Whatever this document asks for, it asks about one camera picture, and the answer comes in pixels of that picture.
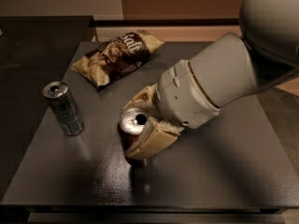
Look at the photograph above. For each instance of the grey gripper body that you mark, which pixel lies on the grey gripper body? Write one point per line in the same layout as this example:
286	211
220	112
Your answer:
182	95

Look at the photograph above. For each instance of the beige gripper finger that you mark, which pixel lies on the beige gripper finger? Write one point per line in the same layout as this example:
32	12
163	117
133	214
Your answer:
155	137
143	103

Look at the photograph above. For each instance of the orange soda can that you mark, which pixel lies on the orange soda can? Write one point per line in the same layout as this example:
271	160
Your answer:
131	124

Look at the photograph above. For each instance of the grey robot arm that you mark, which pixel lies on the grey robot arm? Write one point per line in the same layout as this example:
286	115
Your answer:
263	55

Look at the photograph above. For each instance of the slim redbull can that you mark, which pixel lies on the slim redbull can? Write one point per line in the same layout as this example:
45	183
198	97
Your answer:
64	107

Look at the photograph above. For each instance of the brown salt chip bag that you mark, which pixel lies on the brown salt chip bag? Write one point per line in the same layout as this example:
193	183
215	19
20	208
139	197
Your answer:
117	57

